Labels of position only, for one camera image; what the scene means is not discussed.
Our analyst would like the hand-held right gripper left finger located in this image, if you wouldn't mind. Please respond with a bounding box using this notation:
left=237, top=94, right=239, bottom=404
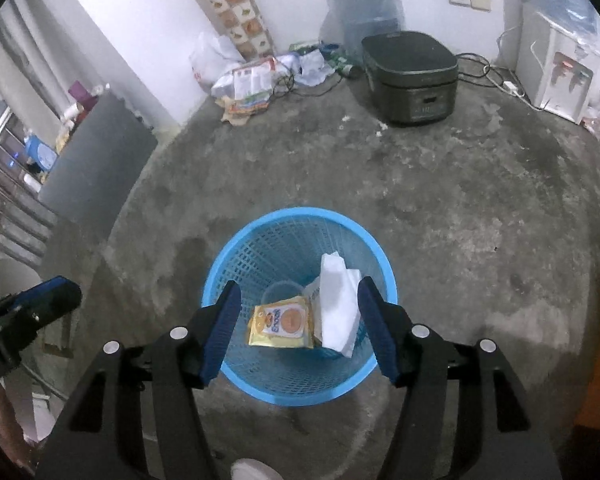
left=35, top=281, right=241, bottom=480

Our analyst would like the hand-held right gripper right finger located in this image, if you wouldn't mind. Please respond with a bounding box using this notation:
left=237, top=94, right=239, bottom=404
left=357, top=276, right=563, bottom=480

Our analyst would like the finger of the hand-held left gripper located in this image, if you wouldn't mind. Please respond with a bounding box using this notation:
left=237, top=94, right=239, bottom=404
left=0, top=276, right=83, bottom=328

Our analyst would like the blue plastic mesh basket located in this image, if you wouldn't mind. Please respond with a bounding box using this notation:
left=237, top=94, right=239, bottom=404
left=201, top=206, right=398, bottom=407

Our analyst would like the white paper tissue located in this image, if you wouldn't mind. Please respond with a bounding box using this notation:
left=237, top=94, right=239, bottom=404
left=320, top=251, right=363, bottom=359

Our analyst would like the yellow snack packet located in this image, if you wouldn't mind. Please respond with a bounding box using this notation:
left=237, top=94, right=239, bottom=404
left=247, top=296, right=316, bottom=350

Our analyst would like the clear plastic cup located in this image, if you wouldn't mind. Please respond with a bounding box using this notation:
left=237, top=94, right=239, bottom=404
left=261, top=282, right=306, bottom=308

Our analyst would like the white small carton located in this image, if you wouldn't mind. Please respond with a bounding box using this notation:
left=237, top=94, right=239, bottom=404
left=302, top=280, right=326, bottom=341

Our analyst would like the metal shelf rack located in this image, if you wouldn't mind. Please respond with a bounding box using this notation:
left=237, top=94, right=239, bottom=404
left=0, top=85, right=56, bottom=271

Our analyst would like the grey cabinet with clutter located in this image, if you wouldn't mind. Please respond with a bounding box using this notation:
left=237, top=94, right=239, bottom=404
left=40, top=92, right=158, bottom=241

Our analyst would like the purple cup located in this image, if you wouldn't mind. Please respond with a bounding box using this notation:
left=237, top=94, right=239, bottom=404
left=68, top=81, right=93, bottom=106

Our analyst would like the pile of printed packets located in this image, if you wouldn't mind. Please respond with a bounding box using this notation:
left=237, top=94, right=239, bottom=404
left=211, top=55, right=293, bottom=123

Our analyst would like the black bucket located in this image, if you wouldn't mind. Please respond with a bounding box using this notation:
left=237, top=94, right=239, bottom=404
left=361, top=31, right=459, bottom=127

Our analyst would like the crumpled white plastic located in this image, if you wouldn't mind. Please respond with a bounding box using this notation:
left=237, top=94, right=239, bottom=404
left=292, top=50, right=338, bottom=86

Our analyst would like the white plastic bag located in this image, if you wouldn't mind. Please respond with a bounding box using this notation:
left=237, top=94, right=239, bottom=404
left=189, top=31, right=246, bottom=88

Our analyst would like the white water dispenser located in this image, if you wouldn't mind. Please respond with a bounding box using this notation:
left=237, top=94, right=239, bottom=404
left=515, top=2, right=600, bottom=125

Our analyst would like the plastic-wrapped water jug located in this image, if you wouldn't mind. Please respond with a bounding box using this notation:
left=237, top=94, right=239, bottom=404
left=325, top=0, right=406, bottom=66

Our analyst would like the patterned rolled mat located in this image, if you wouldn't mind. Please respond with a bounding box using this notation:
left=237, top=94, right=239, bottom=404
left=182, top=0, right=276, bottom=58

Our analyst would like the blue dispenser water bottle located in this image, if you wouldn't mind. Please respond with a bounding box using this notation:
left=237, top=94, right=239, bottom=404
left=545, top=0, right=600, bottom=36

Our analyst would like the black power cable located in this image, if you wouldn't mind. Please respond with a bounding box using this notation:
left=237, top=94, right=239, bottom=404
left=455, top=52, right=506, bottom=86

